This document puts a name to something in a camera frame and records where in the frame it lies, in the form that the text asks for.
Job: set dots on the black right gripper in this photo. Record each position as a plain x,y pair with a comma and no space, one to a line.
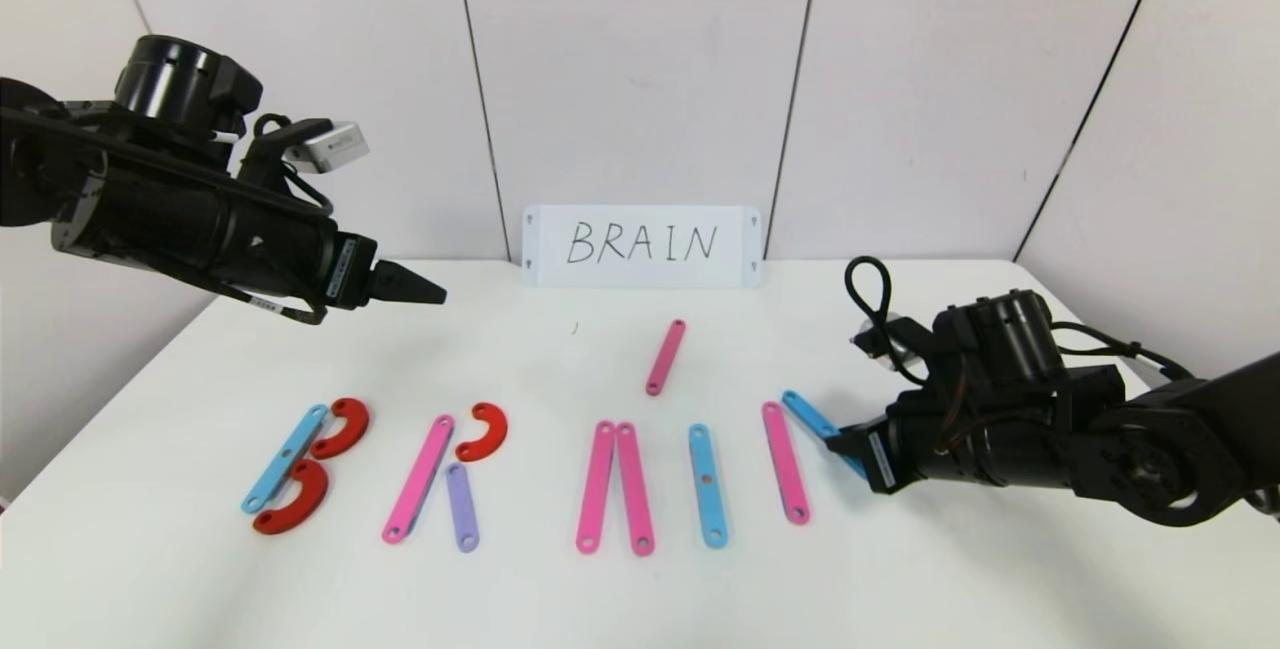
880,460

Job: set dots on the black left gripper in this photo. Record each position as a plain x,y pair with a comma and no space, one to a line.
352,272

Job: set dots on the blue three-hole bar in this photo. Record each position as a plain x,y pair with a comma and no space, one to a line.
810,417

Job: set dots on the short pink bar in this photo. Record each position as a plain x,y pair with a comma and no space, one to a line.
666,359
785,464

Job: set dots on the long pink bar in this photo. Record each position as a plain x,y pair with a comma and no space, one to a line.
418,479
596,487
635,487

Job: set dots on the purple short bar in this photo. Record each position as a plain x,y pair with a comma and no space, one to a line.
462,509

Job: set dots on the black and orange left arm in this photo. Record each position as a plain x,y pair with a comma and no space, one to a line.
130,199

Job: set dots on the white BRAIN sign card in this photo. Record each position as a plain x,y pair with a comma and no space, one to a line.
640,274

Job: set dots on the blue bar with orange backing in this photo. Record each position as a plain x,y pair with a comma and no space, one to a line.
707,507

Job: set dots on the long blue bar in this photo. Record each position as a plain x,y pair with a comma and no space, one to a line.
285,459

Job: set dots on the large red C-shaped piece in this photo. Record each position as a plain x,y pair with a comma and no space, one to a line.
315,499

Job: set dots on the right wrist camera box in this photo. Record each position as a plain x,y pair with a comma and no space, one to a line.
885,339

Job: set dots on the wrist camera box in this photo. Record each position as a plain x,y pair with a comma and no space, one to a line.
885,339
335,146

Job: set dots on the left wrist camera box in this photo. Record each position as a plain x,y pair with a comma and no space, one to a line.
335,146

